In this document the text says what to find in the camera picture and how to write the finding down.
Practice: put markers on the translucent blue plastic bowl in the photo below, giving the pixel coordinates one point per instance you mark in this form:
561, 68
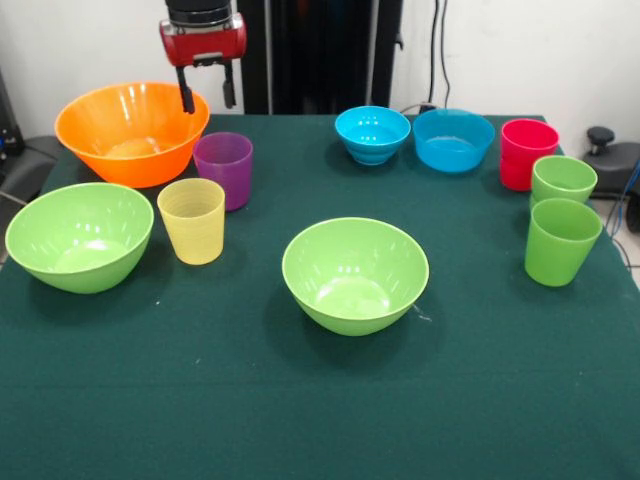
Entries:
452, 145

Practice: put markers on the dark green table cloth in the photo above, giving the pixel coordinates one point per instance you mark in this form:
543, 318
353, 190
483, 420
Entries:
200, 390

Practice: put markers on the green plastic bowl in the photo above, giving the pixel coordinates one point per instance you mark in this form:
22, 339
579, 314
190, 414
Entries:
80, 240
350, 280

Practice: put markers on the green plastic cup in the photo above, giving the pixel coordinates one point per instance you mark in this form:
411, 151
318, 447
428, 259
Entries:
560, 245
562, 180

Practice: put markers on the ribbed cyan plastic bowl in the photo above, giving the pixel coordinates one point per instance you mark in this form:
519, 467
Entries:
372, 135

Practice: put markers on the purple plastic cup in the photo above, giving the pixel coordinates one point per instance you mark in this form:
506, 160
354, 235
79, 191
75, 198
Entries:
227, 170

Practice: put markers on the red plastic cup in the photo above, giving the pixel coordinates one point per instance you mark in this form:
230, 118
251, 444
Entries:
522, 155

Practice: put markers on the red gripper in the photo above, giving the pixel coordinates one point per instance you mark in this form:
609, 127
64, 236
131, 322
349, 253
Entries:
205, 42

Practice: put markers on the black stand base with knob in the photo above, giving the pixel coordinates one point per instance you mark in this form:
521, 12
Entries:
620, 160

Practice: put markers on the large orange plastic bowl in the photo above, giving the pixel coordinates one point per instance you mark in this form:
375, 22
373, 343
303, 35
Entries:
125, 150

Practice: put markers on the yellow plastic cup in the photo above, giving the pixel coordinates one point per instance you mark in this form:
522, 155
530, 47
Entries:
192, 230

